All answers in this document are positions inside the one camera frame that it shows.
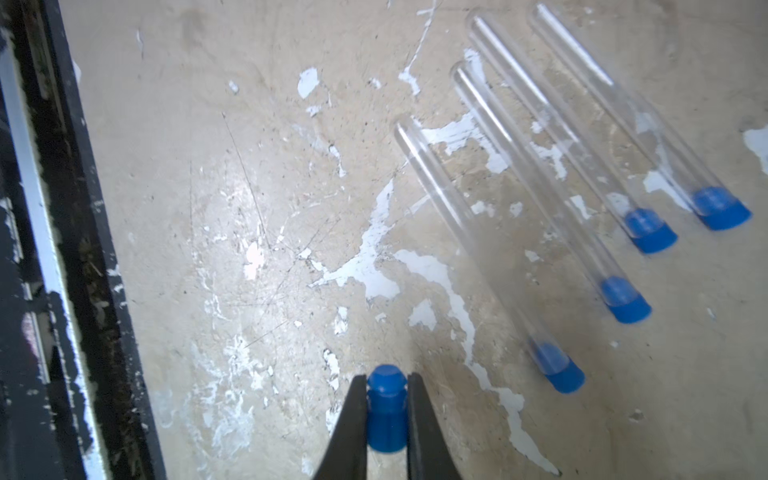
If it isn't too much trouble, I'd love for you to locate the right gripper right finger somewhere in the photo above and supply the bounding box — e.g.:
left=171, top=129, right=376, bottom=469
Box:
left=407, top=373, right=462, bottom=480

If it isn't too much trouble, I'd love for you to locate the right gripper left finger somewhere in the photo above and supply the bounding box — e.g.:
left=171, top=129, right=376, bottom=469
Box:
left=313, top=375, right=368, bottom=480

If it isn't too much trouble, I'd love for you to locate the blue stopper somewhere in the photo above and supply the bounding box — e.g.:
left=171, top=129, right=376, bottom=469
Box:
left=624, top=208, right=678, bottom=254
left=366, top=364, right=408, bottom=453
left=600, top=276, right=652, bottom=324
left=692, top=186, right=752, bottom=231
left=531, top=342, right=586, bottom=394

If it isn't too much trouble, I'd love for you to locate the clear test tube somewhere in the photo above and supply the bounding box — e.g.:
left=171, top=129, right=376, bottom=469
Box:
left=394, top=115, right=565, bottom=373
left=450, top=61, right=630, bottom=304
left=466, top=9, right=656, bottom=239
left=530, top=2, right=744, bottom=216

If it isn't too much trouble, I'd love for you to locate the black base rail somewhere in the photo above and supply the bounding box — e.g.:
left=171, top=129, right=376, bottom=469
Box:
left=1, top=1, right=166, bottom=479

